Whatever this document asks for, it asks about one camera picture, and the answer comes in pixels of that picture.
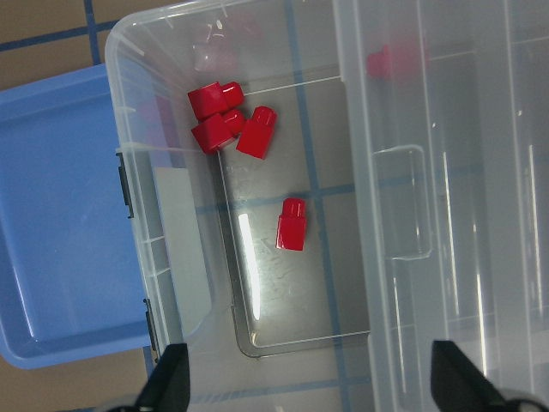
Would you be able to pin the clear plastic box lid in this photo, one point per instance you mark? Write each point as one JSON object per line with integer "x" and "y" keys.
{"x": 451, "y": 183}

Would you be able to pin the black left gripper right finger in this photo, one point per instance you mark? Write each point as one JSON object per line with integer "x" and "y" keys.
{"x": 458, "y": 385}

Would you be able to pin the blue plastic tray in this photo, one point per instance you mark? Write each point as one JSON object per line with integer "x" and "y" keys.
{"x": 71, "y": 285}

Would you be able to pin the clear plastic storage box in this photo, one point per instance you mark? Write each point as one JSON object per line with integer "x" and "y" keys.
{"x": 267, "y": 329}

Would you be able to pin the red block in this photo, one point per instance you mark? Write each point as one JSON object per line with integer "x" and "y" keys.
{"x": 258, "y": 132}
{"x": 218, "y": 130}
{"x": 396, "y": 62}
{"x": 215, "y": 98}
{"x": 292, "y": 222}

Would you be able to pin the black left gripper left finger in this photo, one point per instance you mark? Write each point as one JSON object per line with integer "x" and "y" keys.
{"x": 168, "y": 387}

